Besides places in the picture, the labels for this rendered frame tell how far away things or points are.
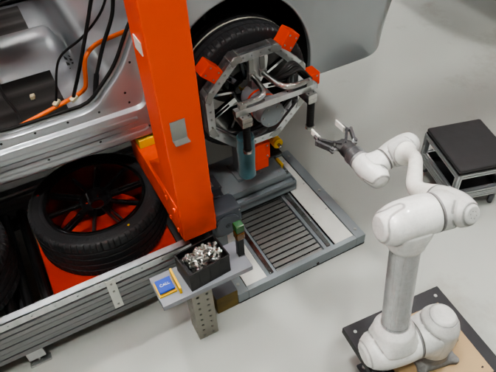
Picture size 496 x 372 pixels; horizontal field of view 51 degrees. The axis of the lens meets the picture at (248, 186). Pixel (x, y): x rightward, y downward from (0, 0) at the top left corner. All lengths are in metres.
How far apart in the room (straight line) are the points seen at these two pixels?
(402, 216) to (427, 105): 2.52
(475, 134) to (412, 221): 1.77
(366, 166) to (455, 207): 0.59
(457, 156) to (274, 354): 1.49
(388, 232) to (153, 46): 0.94
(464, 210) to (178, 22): 1.06
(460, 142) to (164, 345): 1.98
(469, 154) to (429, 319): 1.33
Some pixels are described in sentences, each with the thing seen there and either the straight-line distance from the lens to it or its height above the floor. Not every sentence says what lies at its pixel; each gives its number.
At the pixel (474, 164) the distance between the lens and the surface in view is 3.15.
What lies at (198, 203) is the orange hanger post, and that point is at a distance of 2.25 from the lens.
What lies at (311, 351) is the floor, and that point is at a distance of 2.65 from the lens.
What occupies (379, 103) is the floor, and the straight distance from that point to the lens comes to 4.04.
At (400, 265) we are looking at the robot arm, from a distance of 1.78.
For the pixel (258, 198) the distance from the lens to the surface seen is 3.04.
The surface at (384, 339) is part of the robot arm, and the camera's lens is 2.02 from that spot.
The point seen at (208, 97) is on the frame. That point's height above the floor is 0.96.
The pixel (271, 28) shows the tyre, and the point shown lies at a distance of 2.54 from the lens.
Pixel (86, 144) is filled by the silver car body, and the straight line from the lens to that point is 2.53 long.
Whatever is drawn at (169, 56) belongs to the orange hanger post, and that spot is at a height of 1.44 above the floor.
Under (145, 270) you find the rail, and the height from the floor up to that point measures 0.34.
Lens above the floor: 2.35
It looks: 45 degrees down
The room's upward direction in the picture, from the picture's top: 4 degrees counter-clockwise
